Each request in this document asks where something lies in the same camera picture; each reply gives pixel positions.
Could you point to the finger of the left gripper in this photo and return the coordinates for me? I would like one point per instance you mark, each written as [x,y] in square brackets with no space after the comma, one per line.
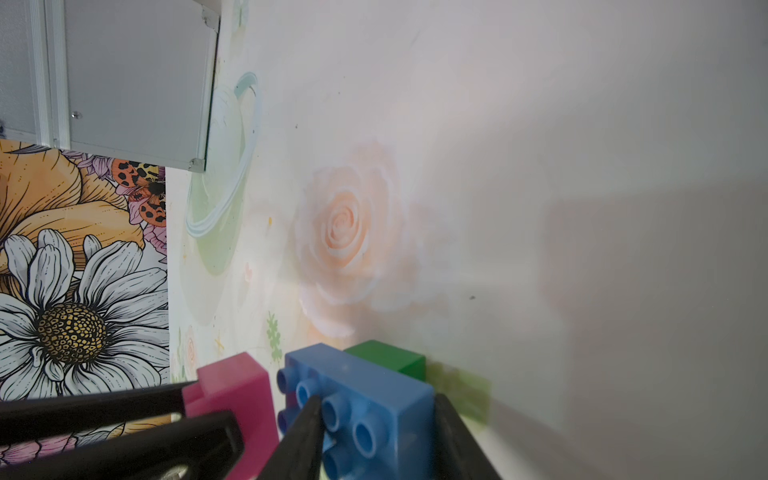
[40,419]
[205,447]

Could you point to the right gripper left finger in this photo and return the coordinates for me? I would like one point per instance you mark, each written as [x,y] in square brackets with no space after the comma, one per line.
[299,454]

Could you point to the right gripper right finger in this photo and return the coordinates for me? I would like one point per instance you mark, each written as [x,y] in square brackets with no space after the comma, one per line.
[458,456]

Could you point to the pink lego brick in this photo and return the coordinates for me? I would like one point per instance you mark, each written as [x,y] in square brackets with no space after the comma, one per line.
[238,384]

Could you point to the light blue long lego brick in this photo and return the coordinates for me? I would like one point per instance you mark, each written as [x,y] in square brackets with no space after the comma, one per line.
[378,423]

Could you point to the green lego brick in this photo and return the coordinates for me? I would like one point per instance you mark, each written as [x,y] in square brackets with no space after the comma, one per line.
[393,358]

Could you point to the clear glass bowl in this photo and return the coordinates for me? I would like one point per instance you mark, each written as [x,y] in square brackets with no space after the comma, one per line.
[216,196]

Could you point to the silver metal case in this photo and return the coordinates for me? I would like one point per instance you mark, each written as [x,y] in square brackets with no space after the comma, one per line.
[124,79]

